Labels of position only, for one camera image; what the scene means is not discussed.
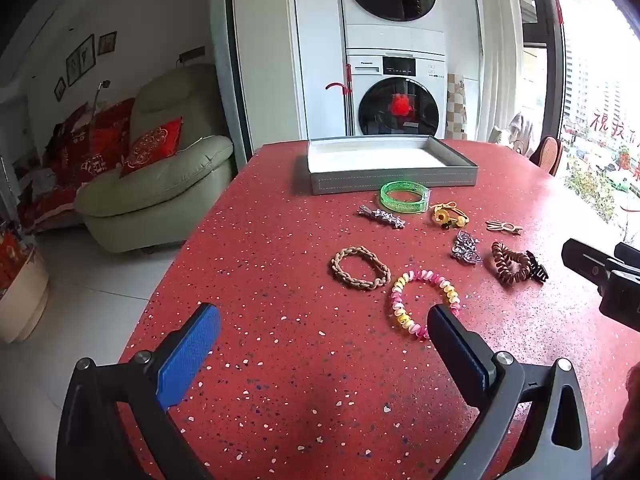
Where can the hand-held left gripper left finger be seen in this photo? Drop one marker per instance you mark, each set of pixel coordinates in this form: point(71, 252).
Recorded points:
point(192, 350)

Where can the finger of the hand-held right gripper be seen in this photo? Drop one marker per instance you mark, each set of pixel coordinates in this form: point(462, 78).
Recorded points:
point(585, 260)
point(622, 300)

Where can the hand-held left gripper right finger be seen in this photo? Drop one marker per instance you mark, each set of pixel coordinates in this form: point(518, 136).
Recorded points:
point(460, 355)

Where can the black claw hair clip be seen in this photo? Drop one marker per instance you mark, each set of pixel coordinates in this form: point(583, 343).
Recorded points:
point(537, 270)

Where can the silver star hair clip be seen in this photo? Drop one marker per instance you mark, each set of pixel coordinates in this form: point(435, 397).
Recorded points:
point(385, 217)

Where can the green glitter bangle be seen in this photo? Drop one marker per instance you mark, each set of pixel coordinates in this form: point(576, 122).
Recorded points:
point(395, 205)

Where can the grey shallow tray box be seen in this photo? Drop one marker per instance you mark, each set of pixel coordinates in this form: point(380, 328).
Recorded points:
point(390, 180)

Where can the red window decal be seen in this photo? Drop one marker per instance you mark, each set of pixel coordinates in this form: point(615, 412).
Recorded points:
point(625, 160)

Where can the white cloth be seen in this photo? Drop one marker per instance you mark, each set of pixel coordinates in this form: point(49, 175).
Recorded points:
point(520, 132)

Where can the light green armchair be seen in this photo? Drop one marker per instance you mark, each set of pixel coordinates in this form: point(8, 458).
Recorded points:
point(165, 190)

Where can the beige round bin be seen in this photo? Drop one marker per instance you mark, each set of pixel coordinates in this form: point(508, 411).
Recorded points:
point(25, 310)

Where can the red printed bag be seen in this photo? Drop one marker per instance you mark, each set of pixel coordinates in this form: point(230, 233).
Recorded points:
point(12, 260)

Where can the checkered towel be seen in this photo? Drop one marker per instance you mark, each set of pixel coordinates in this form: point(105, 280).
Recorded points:
point(456, 105)

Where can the red embroidered cushion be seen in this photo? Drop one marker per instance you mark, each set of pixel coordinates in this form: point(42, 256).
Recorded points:
point(152, 145)

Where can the sofa with red cover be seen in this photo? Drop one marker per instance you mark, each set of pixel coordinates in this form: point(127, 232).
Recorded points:
point(75, 160)

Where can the white curtain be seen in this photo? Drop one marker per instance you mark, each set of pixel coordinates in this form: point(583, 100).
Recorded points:
point(497, 50)

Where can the red paper decoration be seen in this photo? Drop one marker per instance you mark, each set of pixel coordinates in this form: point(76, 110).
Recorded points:
point(401, 105)

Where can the slim floor lamp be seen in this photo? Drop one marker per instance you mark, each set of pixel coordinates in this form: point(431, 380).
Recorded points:
point(95, 105)

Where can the white tumble dryer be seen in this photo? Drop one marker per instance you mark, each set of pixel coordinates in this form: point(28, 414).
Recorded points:
point(395, 37)

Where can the white stacked washer dryer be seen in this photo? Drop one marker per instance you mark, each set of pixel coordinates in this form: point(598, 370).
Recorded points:
point(315, 60)

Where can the dark door frame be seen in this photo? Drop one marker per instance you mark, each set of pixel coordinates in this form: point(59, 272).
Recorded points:
point(237, 60)

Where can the small dark picture frame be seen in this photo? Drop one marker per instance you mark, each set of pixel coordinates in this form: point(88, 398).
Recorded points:
point(107, 43)
point(60, 88)

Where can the large dark picture frame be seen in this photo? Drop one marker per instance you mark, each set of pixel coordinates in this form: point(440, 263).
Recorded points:
point(80, 60)

